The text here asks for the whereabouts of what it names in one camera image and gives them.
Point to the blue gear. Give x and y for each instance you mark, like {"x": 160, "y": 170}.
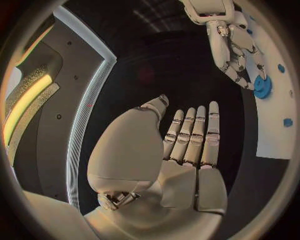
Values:
{"x": 262, "y": 88}

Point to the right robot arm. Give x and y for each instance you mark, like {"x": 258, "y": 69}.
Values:
{"x": 191, "y": 9}

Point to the white task board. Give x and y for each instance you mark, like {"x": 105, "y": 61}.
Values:
{"x": 272, "y": 116}

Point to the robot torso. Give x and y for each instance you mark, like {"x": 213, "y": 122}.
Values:
{"x": 70, "y": 93}

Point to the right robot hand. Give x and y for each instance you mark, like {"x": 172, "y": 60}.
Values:
{"x": 219, "y": 48}

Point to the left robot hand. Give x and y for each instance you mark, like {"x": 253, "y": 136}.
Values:
{"x": 178, "y": 187}

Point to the blue peg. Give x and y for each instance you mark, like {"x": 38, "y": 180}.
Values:
{"x": 287, "y": 122}
{"x": 281, "y": 68}
{"x": 249, "y": 31}

